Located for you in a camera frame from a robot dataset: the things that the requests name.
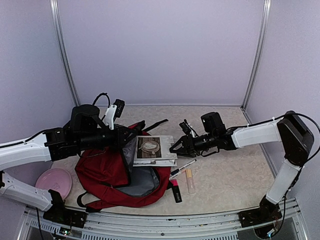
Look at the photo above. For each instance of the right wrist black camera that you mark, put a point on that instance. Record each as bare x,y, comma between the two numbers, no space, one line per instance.
200,125

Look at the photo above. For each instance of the pink plate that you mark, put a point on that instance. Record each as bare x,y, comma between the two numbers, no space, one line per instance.
56,179

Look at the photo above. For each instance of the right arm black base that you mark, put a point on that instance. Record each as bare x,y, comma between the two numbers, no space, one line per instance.
266,212

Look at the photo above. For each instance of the aluminium frame post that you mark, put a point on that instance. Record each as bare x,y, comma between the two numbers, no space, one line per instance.
258,53
54,6

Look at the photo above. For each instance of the left aluminium frame post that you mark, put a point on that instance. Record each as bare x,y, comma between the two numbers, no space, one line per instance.
54,6

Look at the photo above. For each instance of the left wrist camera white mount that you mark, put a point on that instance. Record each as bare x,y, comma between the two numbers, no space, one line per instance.
112,112

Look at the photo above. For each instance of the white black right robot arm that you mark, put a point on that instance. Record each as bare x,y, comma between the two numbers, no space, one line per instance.
286,140

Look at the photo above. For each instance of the red backpack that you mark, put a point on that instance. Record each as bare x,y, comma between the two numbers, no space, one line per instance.
110,179

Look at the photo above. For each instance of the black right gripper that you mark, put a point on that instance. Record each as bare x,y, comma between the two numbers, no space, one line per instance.
187,143

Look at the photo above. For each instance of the right aluminium frame post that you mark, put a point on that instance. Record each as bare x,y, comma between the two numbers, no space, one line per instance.
258,53

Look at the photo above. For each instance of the white pen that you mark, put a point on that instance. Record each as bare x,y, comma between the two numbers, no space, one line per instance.
179,170

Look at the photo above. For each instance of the pink black highlighter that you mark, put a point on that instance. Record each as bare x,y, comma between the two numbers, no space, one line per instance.
176,190

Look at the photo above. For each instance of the grey white notebook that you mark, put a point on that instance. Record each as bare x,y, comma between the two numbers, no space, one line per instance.
154,151

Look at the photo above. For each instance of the aluminium front rail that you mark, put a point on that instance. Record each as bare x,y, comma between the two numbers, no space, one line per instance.
112,226

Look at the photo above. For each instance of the pale pink tube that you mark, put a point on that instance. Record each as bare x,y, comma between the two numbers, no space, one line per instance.
190,181

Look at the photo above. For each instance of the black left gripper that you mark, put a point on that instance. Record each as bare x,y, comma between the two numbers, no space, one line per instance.
120,141

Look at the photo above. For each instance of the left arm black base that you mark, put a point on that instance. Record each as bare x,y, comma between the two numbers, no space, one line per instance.
58,213

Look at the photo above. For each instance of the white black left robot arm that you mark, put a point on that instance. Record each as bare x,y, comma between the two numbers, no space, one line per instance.
84,131

